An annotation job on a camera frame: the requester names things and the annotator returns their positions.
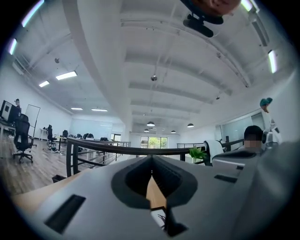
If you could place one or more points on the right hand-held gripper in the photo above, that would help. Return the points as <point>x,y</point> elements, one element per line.
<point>274,187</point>

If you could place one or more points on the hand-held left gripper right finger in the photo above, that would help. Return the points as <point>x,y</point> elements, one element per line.
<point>211,206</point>

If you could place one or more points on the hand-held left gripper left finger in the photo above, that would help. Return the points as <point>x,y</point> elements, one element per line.
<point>98,211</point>

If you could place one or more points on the black framed panel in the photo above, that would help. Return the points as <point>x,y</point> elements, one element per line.
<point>157,218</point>

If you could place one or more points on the white jacket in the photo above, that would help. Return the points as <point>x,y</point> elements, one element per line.
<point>216,147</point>

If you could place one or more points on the green plant in small vase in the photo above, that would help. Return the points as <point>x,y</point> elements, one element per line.
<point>198,153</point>

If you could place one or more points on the black plastic bin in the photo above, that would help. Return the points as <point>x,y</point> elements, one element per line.
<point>58,178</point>

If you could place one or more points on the black metal railing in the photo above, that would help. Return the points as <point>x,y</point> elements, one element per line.
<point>105,147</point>

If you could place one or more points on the row of black office chairs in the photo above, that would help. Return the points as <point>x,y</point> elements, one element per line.
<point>84,136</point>

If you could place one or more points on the black mesh office chair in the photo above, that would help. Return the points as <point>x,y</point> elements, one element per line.
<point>22,136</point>

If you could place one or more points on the round ceiling sensor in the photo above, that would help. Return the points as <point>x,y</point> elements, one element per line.
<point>153,78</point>

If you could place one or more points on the standing whiteboard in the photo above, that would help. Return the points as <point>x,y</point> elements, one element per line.
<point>32,117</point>

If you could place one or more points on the black monitor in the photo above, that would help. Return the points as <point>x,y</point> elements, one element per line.
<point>8,111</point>

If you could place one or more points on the group of ceiling strip lights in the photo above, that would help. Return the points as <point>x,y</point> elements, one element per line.
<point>66,75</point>

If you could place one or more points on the person's chin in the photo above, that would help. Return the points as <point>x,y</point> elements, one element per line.
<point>222,7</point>

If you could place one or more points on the black head-mounted camera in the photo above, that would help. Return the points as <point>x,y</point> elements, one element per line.
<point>199,25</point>

